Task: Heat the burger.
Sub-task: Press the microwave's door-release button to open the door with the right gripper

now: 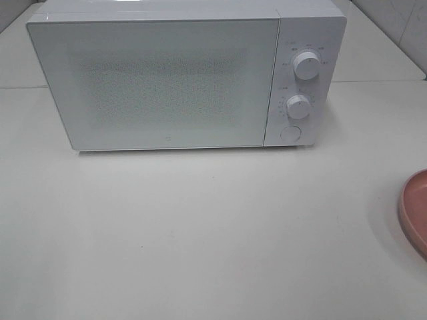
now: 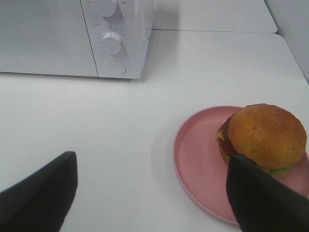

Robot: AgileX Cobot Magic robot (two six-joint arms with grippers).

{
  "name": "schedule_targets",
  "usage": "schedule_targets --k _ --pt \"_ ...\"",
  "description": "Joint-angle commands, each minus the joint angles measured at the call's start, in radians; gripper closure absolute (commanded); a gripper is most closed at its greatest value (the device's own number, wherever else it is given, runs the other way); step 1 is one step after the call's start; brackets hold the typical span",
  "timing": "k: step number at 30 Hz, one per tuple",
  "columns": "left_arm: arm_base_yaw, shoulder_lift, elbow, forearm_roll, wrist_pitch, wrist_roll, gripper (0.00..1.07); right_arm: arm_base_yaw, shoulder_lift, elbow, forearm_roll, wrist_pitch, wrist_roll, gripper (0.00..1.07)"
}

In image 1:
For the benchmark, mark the white microwave oven body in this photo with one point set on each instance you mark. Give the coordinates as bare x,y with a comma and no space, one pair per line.
303,25

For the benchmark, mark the pink plate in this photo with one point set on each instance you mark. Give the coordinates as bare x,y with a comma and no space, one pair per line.
412,211

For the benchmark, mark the round white door button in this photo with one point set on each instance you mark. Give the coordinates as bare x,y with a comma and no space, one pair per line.
290,134

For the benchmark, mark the white microwave door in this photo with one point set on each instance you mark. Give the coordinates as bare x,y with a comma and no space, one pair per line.
159,84

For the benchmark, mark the upper white power knob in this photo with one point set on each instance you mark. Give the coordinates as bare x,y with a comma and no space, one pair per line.
306,65

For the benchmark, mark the white timer knob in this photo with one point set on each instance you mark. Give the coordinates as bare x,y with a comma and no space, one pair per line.
298,107

